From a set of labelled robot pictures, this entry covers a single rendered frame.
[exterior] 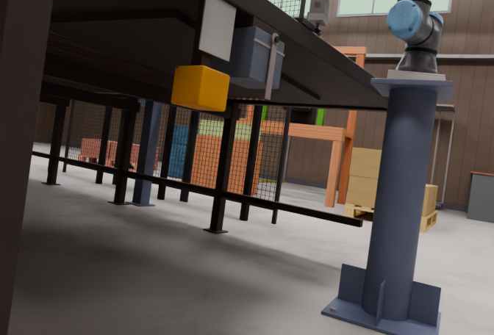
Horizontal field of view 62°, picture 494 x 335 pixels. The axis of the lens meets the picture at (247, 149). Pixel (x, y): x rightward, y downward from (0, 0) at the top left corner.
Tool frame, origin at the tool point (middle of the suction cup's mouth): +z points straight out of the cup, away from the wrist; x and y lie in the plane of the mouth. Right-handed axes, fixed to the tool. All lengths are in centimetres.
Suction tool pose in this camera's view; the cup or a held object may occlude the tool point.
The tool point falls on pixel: (315, 34)
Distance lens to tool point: 182.2
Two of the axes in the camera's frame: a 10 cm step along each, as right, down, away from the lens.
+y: -3.7, -0.5, -9.3
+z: -1.3, 9.9, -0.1
